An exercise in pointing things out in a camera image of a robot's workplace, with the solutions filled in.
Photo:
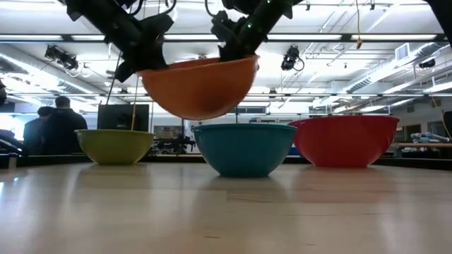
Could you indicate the red plastic bowl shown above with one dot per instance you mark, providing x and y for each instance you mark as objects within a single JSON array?
[{"x": 344, "y": 141}]

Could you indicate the black background robot rig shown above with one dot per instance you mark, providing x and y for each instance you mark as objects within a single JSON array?
[{"x": 176, "y": 143}]

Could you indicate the black computer monitor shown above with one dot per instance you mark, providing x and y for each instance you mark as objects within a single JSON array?
[{"x": 121, "y": 118}]

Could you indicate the wooden background table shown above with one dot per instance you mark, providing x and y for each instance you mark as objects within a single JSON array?
[{"x": 423, "y": 145}]

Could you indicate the person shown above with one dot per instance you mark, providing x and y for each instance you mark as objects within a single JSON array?
[
  {"x": 33, "y": 135},
  {"x": 63, "y": 130}
]

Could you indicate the grey rolled tubes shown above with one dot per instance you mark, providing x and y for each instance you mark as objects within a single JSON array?
[{"x": 429, "y": 137}]

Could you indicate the orange plastic bowl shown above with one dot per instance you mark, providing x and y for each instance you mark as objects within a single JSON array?
[{"x": 201, "y": 88}]

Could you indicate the green plastic bowl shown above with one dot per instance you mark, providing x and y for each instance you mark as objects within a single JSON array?
[{"x": 114, "y": 146}]

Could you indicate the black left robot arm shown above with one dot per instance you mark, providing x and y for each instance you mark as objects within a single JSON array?
[{"x": 99, "y": 19}]

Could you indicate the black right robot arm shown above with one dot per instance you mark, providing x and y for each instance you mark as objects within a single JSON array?
[{"x": 443, "y": 14}]

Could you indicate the teal plastic bowl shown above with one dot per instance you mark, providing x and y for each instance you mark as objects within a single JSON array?
[{"x": 243, "y": 150}]

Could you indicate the black ceiling camera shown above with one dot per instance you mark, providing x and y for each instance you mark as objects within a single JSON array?
[{"x": 290, "y": 58}]

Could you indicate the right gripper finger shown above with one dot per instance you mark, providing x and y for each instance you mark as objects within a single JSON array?
[{"x": 236, "y": 54}]

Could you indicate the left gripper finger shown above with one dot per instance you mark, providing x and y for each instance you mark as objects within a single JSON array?
[{"x": 123, "y": 72}]

